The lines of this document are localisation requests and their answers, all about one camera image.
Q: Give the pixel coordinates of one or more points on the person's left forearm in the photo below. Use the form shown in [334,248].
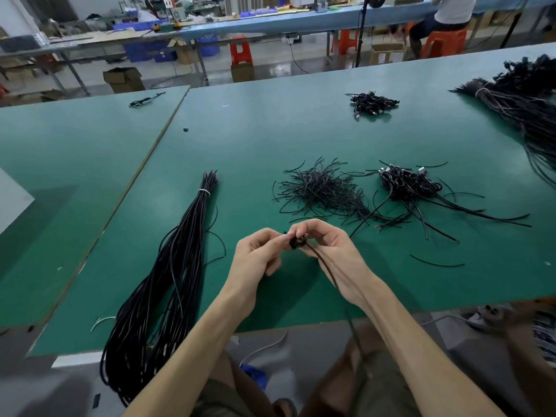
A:
[182,360]

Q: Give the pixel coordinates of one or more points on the black sandal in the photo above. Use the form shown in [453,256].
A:
[285,408]

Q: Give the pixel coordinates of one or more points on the orange plastic stool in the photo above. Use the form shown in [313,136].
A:
[347,42]
[444,44]

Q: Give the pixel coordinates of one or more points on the person's right hand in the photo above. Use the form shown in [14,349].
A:
[339,256]

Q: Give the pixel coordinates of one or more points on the blue plastic item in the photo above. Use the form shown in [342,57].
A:
[255,376]

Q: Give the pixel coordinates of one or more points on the person's brown shorts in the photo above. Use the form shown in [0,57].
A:
[373,386]

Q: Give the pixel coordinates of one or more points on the small cardboard box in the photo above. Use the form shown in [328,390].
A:
[243,73]

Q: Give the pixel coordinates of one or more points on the red plastic stool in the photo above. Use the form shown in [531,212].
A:
[241,51]

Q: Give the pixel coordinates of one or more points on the person's right leg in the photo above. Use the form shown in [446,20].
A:
[532,356]

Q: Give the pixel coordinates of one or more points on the open cardboard box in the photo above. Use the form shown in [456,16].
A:
[123,80]

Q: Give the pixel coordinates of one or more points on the black fan on stand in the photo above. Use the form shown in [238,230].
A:
[361,30]

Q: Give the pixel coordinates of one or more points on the long blue workbench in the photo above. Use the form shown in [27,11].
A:
[295,20]

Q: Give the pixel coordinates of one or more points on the person's left hand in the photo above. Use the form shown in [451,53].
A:
[252,269]

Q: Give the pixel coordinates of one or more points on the person's right forearm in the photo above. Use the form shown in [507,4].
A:
[426,356]

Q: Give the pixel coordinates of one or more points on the large white box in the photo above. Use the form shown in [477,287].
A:
[13,202]

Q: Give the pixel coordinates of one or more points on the black tripod stand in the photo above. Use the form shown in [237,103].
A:
[514,20]

